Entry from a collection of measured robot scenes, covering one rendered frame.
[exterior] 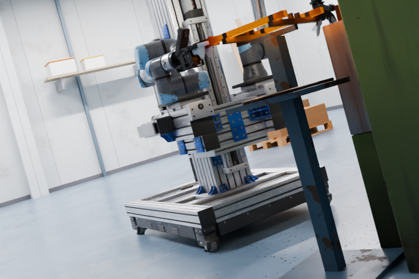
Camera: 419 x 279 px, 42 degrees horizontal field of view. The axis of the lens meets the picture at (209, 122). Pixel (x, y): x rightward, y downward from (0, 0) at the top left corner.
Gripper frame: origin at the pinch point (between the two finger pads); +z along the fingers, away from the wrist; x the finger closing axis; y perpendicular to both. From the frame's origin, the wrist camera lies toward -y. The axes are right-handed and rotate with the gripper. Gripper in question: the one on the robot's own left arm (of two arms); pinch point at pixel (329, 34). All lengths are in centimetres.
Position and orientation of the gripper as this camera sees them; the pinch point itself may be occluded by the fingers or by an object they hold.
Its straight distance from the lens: 302.1
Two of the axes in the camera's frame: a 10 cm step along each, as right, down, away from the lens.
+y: -4.3, 1.0, 8.9
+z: 2.6, 9.7, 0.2
